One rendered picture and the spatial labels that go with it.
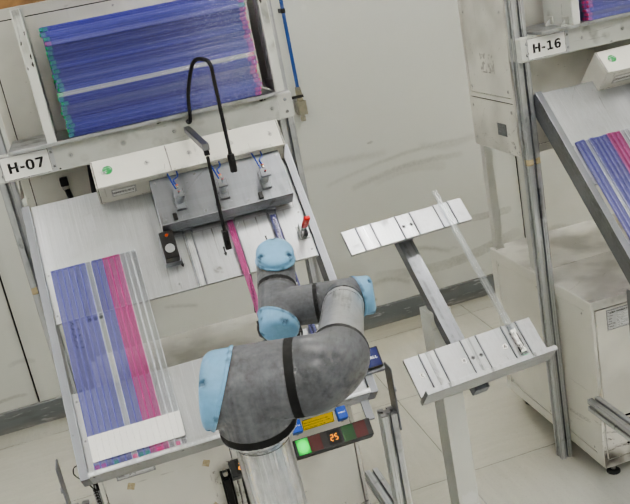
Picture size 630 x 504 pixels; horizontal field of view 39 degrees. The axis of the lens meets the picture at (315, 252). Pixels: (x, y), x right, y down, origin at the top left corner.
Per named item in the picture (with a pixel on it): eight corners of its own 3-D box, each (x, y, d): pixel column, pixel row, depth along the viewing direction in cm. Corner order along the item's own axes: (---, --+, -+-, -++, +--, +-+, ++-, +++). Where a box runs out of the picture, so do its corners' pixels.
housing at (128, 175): (283, 172, 240) (285, 143, 227) (104, 216, 230) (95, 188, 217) (274, 148, 243) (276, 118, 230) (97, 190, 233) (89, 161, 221)
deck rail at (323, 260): (375, 398, 213) (378, 390, 207) (367, 400, 212) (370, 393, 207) (286, 156, 241) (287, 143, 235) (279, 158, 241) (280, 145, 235)
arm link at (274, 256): (254, 269, 165) (253, 234, 170) (257, 304, 173) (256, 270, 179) (296, 266, 165) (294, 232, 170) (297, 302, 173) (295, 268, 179)
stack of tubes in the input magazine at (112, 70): (265, 94, 228) (243, -13, 220) (67, 138, 218) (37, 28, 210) (255, 90, 240) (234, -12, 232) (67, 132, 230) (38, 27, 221)
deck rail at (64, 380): (93, 484, 199) (89, 478, 193) (84, 487, 199) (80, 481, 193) (34, 217, 227) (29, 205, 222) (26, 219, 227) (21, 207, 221)
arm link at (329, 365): (368, 339, 119) (368, 259, 167) (288, 351, 120) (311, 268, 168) (382, 418, 121) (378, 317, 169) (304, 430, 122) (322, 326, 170)
